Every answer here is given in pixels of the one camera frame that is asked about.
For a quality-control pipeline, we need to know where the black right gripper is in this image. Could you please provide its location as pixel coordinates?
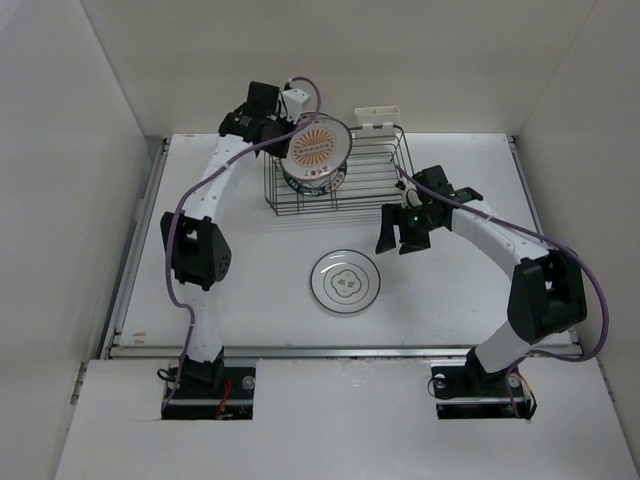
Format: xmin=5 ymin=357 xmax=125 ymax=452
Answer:
xmin=375 ymin=202 xmax=442 ymax=255

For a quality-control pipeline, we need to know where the orange sunburst plate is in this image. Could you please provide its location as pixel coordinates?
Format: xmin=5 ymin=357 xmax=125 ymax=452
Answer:
xmin=279 ymin=114 xmax=353 ymax=181

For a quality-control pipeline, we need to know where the white plate green clover emblem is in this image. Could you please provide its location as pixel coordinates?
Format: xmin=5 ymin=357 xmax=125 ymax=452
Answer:
xmin=309 ymin=249 xmax=381 ymax=316

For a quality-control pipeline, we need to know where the green rim lettered plate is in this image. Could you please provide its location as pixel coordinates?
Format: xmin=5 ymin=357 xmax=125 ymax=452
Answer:
xmin=276 ymin=160 xmax=348 ymax=197

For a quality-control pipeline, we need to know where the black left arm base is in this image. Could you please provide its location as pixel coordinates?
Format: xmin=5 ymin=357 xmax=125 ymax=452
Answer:
xmin=157 ymin=365 xmax=256 ymax=421

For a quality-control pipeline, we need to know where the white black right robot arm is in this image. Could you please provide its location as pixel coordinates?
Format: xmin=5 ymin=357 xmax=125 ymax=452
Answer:
xmin=375 ymin=166 xmax=587 ymax=396

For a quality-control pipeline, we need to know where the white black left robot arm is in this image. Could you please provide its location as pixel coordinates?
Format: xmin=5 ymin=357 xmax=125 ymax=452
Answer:
xmin=160 ymin=81 xmax=321 ymax=397

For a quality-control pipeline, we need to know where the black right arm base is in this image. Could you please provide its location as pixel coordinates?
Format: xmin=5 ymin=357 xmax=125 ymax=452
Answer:
xmin=427 ymin=365 xmax=538 ymax=421

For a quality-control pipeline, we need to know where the white plastic cutlery holder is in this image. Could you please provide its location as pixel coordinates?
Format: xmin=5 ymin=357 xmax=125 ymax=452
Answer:
xmin=354 ymin=106 xmax=400 ymax=130

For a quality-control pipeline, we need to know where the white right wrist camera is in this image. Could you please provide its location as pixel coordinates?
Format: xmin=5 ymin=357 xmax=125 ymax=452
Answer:
xmin=396 ymin=181 xmax=422 ymax=209

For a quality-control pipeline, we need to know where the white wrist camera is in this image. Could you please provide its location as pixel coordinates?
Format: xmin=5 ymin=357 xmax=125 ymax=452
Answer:
xmin=396 ymin=181 xmax=422 ymax=209
xmin=277 ymin=88 xmax=310 ymax=125

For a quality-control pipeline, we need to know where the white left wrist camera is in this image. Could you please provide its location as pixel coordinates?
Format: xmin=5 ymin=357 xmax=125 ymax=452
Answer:
xmin=277 ymin=88 xmax=310 ymax=125

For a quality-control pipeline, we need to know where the grey wire dish rack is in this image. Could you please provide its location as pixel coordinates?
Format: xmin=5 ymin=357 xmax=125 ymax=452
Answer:
xmin=263 ymin=124 xmax=414 ymax=216

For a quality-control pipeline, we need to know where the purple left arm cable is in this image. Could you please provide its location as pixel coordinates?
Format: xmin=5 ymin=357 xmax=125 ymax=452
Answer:
xmin=160 ymin=76 xmax=322 ymax=416

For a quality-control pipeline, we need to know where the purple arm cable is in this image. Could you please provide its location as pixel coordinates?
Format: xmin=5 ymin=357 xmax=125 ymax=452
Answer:
xmin=394 ymin=167 xmax=612 ymax=416
xmin=160 ymin=76 xmax=322 ymax=416

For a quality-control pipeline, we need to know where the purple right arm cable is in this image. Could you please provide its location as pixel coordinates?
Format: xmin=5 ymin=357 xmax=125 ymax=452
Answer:
xmin=394 ymin=167 xmax=612 ymax=416

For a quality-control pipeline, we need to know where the aluminium table edge rail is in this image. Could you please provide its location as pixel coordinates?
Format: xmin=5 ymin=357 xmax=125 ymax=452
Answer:
xmin=97 ymin=134 xmax=585 ymax=362

